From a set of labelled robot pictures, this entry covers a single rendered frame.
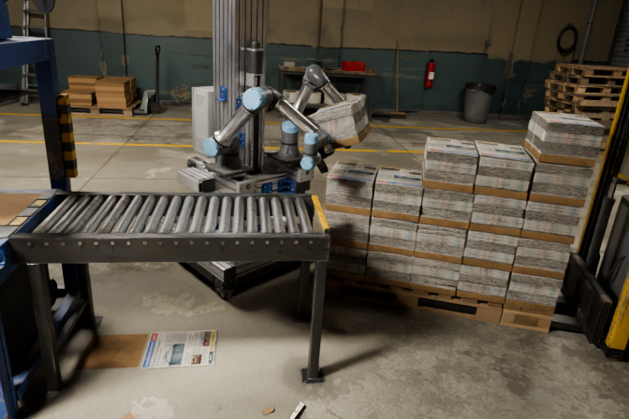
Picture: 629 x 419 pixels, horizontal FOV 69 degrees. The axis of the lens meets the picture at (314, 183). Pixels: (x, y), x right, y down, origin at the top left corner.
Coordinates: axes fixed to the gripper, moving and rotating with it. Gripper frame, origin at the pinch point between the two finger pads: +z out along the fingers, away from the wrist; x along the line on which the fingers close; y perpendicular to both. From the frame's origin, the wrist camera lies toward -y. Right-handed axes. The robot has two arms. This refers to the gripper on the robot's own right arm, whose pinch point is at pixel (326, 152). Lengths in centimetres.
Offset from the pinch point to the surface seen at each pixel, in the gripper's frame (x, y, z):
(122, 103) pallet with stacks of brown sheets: 462, 98, 385
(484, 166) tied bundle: -85, -30, 10
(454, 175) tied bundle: -68, -31, 8
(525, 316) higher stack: -90, -130, 13
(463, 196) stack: -71, -46, 9
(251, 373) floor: 43, -88, -84
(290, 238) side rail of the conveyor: -2, -20, -83
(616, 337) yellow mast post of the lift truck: -134, -138, -2
